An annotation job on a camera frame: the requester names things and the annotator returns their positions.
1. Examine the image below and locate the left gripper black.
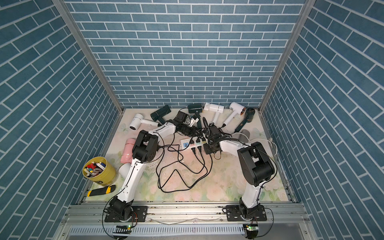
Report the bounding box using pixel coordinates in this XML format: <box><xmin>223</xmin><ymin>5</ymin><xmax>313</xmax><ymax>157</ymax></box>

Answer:
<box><xmin>180</xmin><ymin>125</ymin><xmax>203</xmax><ymax>138</ymax></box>

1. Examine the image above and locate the white multicolour power strip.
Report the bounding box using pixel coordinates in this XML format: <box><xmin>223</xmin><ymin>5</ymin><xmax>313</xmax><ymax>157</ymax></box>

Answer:
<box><xmin>179</xmin><ymin>138</ymin><xmax>207</xmax><ymax>151</ymax></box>

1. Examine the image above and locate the dark green boxy hair dryer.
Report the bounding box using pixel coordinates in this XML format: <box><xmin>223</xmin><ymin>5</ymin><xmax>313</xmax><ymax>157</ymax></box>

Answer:
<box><xmin>188</xmin><ymin>103</ymin><xmax>204</xmax><ymax>129</ymax></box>

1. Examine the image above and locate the black cable of white dryer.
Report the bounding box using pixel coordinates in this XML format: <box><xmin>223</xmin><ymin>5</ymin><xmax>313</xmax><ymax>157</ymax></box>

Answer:
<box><xmin>155</xmin><ymin>131</ymin><xmax>214</xmax><ymax>194</ymax></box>

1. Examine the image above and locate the dark teal round hair dryer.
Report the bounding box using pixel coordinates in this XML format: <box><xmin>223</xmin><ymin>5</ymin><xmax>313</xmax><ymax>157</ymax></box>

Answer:
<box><xmin>235</xmin><ymin>108</ymin><xmax>256</xmax><ymax>133</ymax></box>

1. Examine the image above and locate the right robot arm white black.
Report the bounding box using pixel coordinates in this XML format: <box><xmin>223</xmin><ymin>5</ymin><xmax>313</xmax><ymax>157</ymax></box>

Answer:
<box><xmin>203</xmin><ymin>139</ymin><xmax>276</xmax><ymax>221</ymax></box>

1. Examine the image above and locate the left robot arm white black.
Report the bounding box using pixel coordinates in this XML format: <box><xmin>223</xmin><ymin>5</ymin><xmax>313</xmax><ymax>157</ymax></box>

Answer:
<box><xmin>104</xmin><ymin>121</ymin><xmax>198</xmax><ymax>222</ymax></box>

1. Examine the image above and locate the grey oval pad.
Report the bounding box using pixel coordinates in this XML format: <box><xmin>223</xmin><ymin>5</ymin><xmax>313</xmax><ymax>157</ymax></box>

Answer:
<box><xmin>238</xmin><ymin>129</ymin><xmax>251</xmax><ymax>143</ymax></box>

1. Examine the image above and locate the white boxy hair dryer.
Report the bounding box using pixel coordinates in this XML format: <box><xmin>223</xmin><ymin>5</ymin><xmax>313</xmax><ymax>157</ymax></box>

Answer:
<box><xmin>204</xmin><ymin>103</ymin><xmax>225</xmax><ymax>125</ymax></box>

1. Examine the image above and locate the dark green slim hair dryer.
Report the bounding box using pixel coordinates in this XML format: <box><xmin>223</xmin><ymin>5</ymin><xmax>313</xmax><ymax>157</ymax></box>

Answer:
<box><xmin>150</xmin><ymin>105</ymin><xmax>171</xmax><ymax>125</ymax></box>

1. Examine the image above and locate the pink hair dryer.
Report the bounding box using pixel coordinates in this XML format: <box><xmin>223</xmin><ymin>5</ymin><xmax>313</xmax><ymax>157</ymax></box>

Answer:
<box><xmin>121</xmin><ymin>138</ymin><xmax>136</xmax><ymax>164</ymax></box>

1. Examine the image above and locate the black yellow utility knife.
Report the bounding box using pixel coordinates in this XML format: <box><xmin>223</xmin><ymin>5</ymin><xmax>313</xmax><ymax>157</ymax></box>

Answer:
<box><xmin>87</xmin><ymin>185</ymin><xmax>117</xmax><ymax>197</ymax></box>

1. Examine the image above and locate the yellow cup with small items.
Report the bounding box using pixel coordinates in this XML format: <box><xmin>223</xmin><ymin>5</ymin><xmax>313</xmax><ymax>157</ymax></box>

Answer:
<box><xmin>82</xmin><ymin>157</ymin><xmax>118</xmax><ymax>187</ymax></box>

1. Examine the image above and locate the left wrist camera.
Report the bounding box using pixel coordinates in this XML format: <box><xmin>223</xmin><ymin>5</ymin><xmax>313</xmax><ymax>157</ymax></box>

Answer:
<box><xmin>174</xmin><ymin>109</ymin><xmax>200</xmax><ymax>127</ymax></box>

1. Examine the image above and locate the white power strip cord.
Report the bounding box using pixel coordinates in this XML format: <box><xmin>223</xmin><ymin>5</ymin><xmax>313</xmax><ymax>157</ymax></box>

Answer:
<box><xmin>232</xmin><ymin>131</ymin><xmax>280</xmax><ymax>157</ymax></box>

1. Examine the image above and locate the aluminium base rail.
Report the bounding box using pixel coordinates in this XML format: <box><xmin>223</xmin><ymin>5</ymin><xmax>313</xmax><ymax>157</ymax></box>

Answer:
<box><xmin>54</xmin><ymin>202</ymin><xmax>316</xmax><ymax>240</ymax></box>

